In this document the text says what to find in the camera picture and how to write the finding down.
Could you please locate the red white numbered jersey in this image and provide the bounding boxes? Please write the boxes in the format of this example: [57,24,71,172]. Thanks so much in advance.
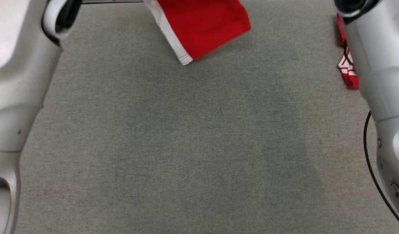
[143,0,360,90]

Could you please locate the right arm teal-plug black cable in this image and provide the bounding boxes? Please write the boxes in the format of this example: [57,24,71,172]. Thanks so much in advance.
[363,110,399,232]

